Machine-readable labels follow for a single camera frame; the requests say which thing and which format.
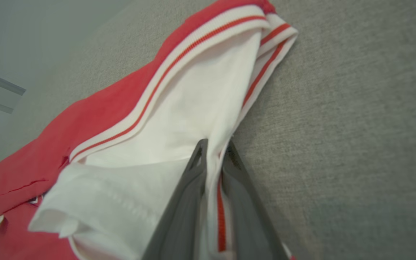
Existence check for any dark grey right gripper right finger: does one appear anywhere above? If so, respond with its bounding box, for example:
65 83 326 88
222 141 290 260

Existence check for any grey fabric sofa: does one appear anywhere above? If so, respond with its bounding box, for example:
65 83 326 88
13 0 416 260

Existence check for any red jersey with white stripes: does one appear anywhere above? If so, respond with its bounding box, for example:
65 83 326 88
0 0 299 260

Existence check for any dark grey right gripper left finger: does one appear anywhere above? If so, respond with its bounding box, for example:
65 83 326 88
141 138 208 260

